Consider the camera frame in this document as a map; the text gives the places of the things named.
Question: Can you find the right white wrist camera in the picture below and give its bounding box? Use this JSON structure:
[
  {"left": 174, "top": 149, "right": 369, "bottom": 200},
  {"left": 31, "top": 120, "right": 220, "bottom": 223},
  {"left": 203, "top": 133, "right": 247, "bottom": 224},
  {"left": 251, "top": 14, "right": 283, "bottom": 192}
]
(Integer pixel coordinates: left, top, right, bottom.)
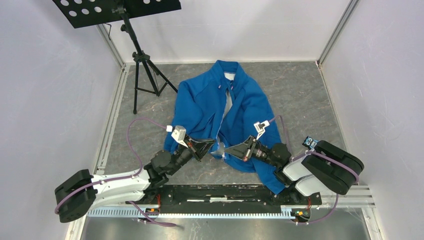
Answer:
[{"left": 253, "top": 120, "right": 270, "bottom": 140}]

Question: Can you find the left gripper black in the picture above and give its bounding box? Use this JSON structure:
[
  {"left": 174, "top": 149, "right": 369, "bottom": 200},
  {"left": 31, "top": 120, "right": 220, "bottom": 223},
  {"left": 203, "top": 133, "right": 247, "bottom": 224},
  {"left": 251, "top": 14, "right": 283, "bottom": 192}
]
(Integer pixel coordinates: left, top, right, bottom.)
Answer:
[{"left": 167, "top": 133, "right": 216, "bottom": 176}]

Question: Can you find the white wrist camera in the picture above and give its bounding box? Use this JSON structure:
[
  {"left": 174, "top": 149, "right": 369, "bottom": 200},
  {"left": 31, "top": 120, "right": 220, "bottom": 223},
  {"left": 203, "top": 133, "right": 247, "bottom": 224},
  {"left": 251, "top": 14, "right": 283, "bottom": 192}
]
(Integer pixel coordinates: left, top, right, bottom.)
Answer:
[
  {"left": 165, "top": 125, "right": 188, "bottom": 148},
  {"left": 253, "top": 120, "right": 270, "bottom": 140}
]

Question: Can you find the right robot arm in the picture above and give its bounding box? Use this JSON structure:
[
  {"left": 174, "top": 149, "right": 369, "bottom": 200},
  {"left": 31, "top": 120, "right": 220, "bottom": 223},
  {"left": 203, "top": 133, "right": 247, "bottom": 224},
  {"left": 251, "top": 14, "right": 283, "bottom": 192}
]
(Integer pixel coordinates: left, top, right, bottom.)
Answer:
[{"left": 225, "top": 136, "right": 365, "bottom": 204}]

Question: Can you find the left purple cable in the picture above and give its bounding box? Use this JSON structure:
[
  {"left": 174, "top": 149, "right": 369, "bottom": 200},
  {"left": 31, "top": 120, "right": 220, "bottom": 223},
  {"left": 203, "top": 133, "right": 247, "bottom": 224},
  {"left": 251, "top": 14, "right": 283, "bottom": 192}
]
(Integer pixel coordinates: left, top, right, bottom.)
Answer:
[{"left": 54, "top": 117, "right": 168, "bottom": 216}]

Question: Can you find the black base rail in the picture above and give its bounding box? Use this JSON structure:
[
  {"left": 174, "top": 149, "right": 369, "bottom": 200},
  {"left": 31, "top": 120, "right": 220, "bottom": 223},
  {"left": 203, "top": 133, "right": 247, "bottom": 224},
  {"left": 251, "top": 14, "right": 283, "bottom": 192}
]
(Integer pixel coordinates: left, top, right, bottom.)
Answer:
[{"left": 136, "top": 184, "right": 322, "bottom": 214}]

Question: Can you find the blue zip-up jacket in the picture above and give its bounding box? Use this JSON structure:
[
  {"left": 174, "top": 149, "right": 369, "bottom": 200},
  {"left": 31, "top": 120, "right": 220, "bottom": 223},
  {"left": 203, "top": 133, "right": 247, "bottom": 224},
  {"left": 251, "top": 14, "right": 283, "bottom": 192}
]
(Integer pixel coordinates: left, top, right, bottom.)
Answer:
[{"left": 171, "top": 60, "right": 285, "bottom": 194}]

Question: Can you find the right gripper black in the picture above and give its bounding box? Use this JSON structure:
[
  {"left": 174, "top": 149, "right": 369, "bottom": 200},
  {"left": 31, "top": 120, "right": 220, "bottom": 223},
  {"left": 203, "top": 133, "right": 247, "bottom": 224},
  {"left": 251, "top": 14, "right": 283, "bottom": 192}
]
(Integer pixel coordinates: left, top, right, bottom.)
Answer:
[{"left": 224, "top": 134, "right": 279, "bottom": 168}]

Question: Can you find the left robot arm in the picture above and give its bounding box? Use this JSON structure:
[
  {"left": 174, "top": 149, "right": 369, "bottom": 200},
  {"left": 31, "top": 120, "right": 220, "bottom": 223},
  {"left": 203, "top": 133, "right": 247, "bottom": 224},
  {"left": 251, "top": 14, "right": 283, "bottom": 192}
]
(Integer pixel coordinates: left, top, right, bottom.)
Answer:
[{"left": 54, "top": 136, "right": 216, "bottom": 223}]

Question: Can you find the black owl toy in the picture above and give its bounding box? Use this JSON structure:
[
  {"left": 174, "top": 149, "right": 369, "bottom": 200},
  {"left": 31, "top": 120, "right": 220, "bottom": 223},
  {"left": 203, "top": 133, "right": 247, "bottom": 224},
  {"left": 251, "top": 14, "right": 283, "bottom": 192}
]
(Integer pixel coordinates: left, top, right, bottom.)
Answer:
[{"left": 302, "top": 136, "right": 319, "bottom": 150}]

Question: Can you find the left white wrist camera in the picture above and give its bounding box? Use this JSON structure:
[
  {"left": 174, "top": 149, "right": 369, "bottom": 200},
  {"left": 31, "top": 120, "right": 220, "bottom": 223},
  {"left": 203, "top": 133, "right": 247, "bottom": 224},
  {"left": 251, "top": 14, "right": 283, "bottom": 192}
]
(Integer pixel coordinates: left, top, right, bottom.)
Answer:
[{"left": 165, "top": 125, "right": 188, "bottom": 148}]

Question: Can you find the black music stand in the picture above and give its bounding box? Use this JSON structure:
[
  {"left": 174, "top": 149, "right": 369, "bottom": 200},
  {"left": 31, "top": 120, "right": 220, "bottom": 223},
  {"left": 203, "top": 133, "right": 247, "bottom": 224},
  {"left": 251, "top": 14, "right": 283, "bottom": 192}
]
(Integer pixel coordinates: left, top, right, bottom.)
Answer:
[{"left": 53, "top": 0, "right": 182, "bottom": 114}]

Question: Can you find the white toothed cable duct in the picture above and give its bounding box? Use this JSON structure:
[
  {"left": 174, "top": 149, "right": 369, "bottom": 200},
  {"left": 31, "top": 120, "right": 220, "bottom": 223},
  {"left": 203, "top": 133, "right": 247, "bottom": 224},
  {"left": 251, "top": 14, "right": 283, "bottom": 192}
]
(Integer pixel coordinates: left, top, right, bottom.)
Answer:
[{"left": 87, "top": 206, "right": 300, "bottom": 220}]

